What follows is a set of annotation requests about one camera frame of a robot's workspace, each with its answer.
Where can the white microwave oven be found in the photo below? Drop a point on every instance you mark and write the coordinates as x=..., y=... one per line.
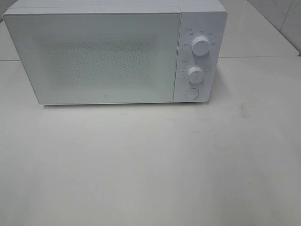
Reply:
x=197, y=17

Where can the upper white power knob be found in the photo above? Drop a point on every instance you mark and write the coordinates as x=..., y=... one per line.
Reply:
x=200, y=45

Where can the round white door button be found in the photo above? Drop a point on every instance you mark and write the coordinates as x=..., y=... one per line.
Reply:
x=191, y=93

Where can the white microwave door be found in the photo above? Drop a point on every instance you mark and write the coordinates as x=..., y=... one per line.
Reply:
x=96, y=59

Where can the white timer knob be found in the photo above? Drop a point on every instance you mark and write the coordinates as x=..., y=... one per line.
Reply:
x=195, y=75

